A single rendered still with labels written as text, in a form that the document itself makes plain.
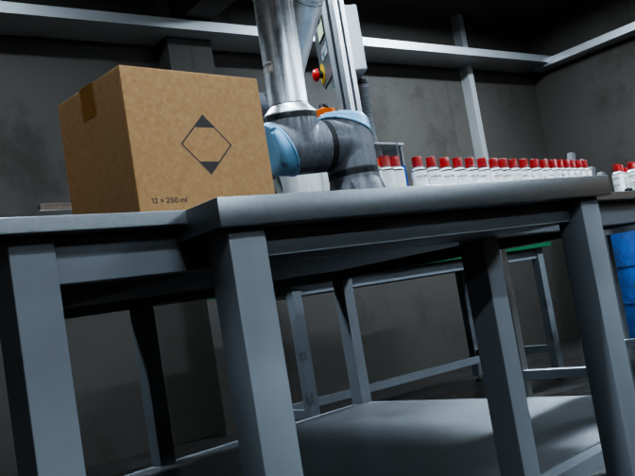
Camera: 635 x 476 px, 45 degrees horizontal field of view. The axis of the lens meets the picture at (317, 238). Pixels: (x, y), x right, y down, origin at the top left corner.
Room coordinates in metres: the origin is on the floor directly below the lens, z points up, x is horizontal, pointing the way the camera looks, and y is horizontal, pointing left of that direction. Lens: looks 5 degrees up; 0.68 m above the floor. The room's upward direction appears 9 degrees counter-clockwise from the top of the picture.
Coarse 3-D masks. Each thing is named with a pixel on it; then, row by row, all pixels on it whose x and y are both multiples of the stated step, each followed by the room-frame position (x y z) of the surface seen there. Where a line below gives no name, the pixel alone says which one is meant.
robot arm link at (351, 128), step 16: (336, 112) 1.69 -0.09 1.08; (352, 112) 1.68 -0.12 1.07; (336, 128) 1.66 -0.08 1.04; (352, 128) 1.68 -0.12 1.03; (368, 128) 1.70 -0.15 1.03; (336, 144) 1.65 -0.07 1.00; (352, 144) 1.67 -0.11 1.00; (368, 144) 1.69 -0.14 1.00; (336, 160) 1.67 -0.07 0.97; (352, 160) 1.68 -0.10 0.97; (368, 160) 1.69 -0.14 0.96
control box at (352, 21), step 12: (348, 12) 2.10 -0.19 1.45; (348, 24) 2.10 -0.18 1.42; (324, 36) 2.11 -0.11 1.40; (360, 36) 2.10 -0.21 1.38; (360, 48) 2.10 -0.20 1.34; (324, 60) 2.17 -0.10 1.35; (360, 60) 2.10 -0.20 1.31; (324, 72) 2.19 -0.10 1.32; (360, 72) 2.12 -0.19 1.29; (324, 84) 2.22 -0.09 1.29
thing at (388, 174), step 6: (384, 156) 2.37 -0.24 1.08; (384, 162) 2.37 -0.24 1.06; (384, 168) 2.37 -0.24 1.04; (390, 168) 2.37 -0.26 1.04; (384, 174) 2.36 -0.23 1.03; (390, 174) 2.36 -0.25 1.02; (384, 180) 2.37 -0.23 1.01; (390, 180) 2.36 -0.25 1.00; (390, 186) 2.36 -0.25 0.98; (396, 186) 2.38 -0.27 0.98
